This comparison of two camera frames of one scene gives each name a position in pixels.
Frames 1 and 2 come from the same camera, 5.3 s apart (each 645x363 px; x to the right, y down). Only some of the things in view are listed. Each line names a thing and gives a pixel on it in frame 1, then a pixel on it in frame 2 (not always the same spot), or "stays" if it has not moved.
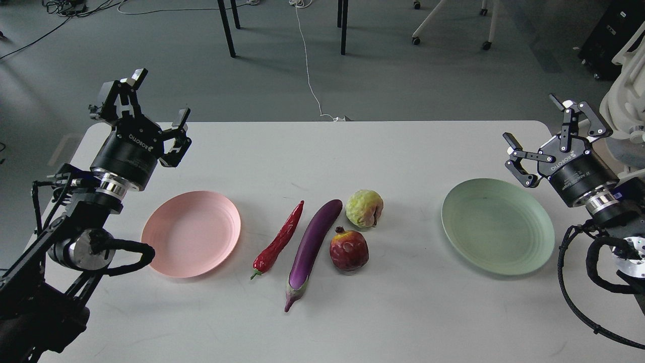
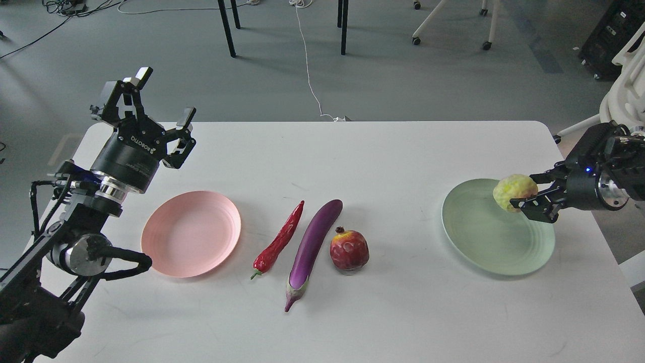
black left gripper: (133, 149) stays
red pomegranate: (349, 249) stays
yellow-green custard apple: (363, 207) to (512, 186)
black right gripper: (576, 170) to (582, 173)
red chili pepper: (262, 261) stays
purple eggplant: (310, 249) stays
